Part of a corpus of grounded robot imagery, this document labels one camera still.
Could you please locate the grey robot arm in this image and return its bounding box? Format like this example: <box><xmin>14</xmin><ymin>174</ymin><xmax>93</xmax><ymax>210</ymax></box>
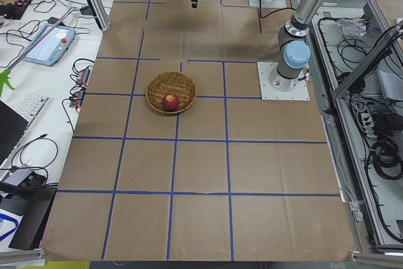
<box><xmin>269</xmin><ymin>0</ymin><xmax>322</xmax><ymax>91</ymax></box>

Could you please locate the woven wicker basket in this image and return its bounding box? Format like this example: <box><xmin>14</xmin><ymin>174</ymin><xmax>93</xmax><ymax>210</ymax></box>
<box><xmin>145</xmin><ymin>71</ymin><xmax>196</xmax><ymax>116</ymax></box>

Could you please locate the red apple in basket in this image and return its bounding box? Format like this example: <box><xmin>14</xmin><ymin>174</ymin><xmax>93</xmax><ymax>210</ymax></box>
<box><xmin>162</xmin><ymin>93</ymin><xmax>179</xmax><ymax>112</ymax></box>

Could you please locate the blue teach pendant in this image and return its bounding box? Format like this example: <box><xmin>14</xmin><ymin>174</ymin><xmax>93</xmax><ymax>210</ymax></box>
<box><xmin>24</xmin><ymin>25</ymin><xmax>76</xmax><ymax>66</ymax></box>

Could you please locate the white keyboard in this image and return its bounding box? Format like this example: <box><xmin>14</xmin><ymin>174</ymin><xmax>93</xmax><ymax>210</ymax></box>
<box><xmin>16</xmin><ymin>93</ymin><xmax>50</xmax><ymax>131</ymax></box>

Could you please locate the green tipped grabber stick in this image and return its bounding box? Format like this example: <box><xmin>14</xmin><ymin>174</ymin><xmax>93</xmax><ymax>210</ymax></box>
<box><xmin>1</xmin><ymin>6</ymin><xmax>77</xmax><ymax>93</ymax></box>

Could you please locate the black laptop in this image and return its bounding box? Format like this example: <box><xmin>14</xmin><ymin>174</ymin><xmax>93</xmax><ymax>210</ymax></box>
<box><xmin>0</xmin><ymin>101</ymin><xmax>28</xmax><ymax>164</ymax></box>

